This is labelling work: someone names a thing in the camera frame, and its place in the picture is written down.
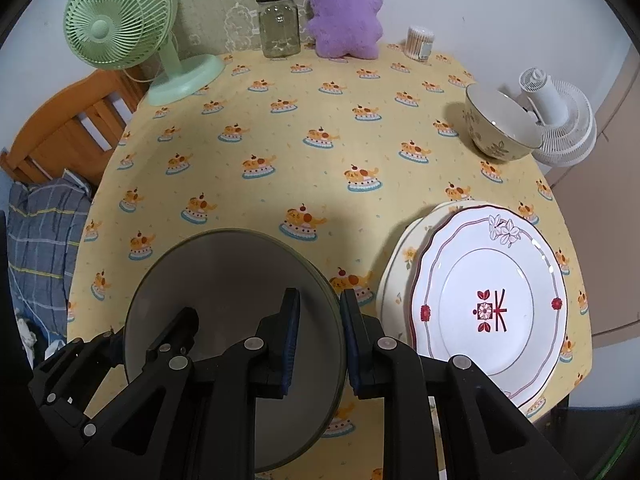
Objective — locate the purple plush toy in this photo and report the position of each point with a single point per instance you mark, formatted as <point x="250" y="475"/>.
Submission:
<point x="342" y="10"/>

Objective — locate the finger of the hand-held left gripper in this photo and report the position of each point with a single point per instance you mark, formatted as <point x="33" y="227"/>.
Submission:
<point x="75" y="410"/>
<point x="116" y="349"/>

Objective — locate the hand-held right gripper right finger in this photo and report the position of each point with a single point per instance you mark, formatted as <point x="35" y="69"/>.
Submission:
<point x="350" y="340"/>

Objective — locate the beaded orange-flower plate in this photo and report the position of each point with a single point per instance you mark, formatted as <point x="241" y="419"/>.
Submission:
<point x="397" y="275"/>

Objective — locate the white red-pattern plate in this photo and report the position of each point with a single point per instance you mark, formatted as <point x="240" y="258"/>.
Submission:
<point x="480" y="270"/>

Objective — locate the large white floral bowl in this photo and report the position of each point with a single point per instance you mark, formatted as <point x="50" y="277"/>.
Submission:
<point x="492" y="110"/>

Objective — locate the green desk fan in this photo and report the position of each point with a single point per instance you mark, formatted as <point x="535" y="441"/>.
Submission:
<point x="117" y="15"/>

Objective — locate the white desk fan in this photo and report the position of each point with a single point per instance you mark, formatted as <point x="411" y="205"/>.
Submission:
<point x="565" y="125"/>

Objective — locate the glass jar with dark lid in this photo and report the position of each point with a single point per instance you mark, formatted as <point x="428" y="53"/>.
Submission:
<point x="277" y="25"/>

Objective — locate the grey-green doodle wall mat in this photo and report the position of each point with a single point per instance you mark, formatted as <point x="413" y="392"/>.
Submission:
<point x="215" y="10"/>

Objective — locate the blue plaid blanket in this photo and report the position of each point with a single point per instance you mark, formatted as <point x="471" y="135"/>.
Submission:
<point x="40" y="240"/>

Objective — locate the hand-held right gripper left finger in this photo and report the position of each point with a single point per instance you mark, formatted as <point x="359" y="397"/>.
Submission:
<point x="290" y="330"/>

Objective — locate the dark-rimmed floral bowl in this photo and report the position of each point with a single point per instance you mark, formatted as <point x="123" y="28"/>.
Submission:
<point x="225" y="285"/>

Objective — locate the small clear swab container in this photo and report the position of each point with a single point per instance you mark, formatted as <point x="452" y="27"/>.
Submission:
<point x="419" y="45"/>

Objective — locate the beige door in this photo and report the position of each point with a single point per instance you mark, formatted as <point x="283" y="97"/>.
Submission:
<point x="615" y="210"/>

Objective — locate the yellow printed tablecloth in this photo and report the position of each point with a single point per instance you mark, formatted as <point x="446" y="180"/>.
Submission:
<point x="310" y="195"/>

